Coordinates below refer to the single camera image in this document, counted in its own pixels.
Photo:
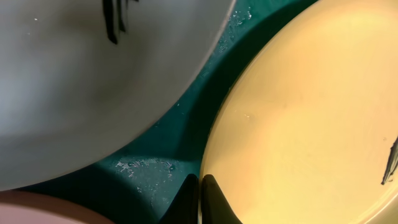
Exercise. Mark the pink plate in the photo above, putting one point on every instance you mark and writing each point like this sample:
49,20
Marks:
18,207

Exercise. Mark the teal plastic tray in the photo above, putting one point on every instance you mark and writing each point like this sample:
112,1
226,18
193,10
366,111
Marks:
137,183

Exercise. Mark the light blue plate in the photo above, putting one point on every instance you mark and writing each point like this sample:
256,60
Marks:
80,79

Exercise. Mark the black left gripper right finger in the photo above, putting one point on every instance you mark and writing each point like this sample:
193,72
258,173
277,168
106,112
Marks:
215,208

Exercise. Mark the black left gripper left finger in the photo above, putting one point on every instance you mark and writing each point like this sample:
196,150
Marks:
184,207

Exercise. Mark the yellow plate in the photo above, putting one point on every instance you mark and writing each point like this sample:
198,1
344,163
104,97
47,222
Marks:
308,133

